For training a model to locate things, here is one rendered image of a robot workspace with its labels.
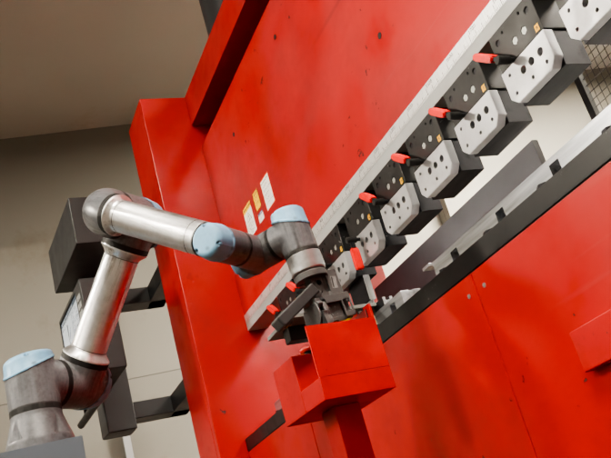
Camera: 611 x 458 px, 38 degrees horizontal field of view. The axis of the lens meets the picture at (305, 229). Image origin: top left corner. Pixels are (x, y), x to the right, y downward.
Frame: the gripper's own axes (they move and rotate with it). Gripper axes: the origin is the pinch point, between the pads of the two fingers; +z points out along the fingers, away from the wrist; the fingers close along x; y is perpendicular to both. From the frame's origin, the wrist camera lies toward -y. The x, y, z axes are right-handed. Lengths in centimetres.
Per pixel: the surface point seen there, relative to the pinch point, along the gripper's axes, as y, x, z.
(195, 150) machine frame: 52, 137, -128
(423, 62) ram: 42, -15, -60
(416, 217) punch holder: 43, 11, -33
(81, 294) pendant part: -4, 152, -81
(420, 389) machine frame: 26.2, 13.3, 7.2
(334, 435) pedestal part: -2.6, 5.2, 12.3
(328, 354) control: -3.0, -4.9, -1.5
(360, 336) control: 5.2, -4.9, -3.5
